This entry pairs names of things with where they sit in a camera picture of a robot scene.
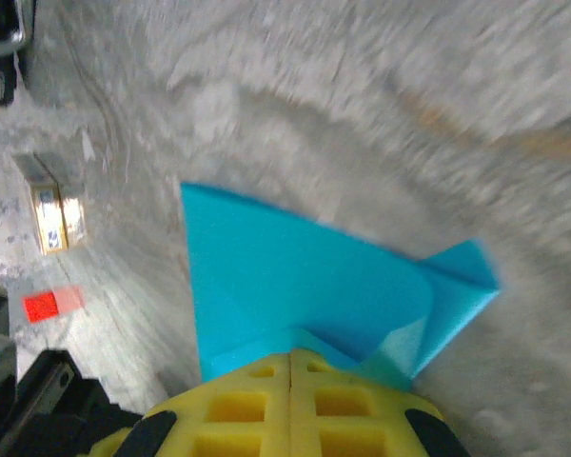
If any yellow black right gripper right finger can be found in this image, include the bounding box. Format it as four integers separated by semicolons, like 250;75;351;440
289;349;467;457

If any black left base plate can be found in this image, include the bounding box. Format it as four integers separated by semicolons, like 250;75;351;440
0;349;144;457

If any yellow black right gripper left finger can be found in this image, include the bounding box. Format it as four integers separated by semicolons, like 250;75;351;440
89;349;294;457

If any small printed card box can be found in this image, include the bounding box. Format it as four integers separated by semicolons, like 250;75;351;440
11;151;89;257

